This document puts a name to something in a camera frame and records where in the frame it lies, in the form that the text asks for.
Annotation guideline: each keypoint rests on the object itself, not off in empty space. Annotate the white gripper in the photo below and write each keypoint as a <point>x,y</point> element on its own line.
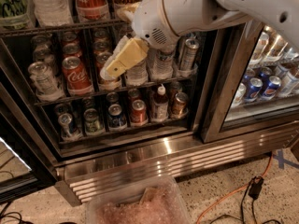
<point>149,20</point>

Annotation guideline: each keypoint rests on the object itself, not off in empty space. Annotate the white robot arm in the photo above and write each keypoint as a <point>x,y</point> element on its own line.
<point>209,15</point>

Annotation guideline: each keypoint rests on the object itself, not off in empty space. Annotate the front orange can middle shelf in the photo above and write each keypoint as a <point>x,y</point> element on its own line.
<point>104,84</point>

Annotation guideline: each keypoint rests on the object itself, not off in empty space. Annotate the red Coca-Cola can top shelf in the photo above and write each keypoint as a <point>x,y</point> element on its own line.
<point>92,10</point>

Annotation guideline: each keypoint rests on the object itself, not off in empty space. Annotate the right water bottle middle shelf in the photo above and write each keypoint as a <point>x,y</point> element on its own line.
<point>161,66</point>

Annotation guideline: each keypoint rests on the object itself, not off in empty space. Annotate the left water bottle middle shelf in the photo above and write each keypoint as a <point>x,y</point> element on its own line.
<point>137,75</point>

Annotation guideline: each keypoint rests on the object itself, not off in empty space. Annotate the silver slim can middle shelf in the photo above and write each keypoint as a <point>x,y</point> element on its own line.
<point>190,48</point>

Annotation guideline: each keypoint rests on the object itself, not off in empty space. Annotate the white capped juice bottle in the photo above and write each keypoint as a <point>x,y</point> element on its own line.
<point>159,105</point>

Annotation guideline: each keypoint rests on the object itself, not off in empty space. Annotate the red can bottom shelf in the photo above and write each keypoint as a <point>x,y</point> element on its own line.
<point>138,115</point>

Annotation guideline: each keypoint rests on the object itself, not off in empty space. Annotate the copper can bottom shelf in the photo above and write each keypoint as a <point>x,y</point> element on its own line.
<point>179,106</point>

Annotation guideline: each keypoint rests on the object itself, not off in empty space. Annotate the front white can middle shelf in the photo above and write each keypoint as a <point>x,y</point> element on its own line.
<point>48,86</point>

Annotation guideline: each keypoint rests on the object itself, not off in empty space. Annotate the green can bottom shelf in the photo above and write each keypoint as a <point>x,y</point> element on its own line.
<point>92,124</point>

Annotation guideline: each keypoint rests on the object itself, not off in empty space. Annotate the blue white can bottom shelf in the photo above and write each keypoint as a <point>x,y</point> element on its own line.
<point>70,130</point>

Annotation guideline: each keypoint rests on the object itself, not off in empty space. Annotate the green LaCroix can top shelf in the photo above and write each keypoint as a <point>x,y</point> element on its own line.
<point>15,14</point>

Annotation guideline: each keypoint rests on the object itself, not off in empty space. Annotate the steel fridge base grille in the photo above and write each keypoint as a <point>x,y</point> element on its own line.
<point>79,181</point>

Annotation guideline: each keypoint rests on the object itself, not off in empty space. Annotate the front red Coca-Cola can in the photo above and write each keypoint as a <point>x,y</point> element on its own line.
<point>76,76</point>

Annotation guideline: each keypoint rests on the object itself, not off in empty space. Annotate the blue Pepsi can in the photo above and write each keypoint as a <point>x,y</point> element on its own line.
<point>253,88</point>

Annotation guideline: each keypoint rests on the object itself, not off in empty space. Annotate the clear plastic bin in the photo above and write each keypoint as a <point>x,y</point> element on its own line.
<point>155,200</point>

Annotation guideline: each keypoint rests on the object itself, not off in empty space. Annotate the black power adapter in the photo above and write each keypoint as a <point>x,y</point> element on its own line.
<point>255,187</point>

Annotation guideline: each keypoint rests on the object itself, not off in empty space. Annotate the steel fridge door frame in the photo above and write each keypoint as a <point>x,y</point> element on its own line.
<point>255,50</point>

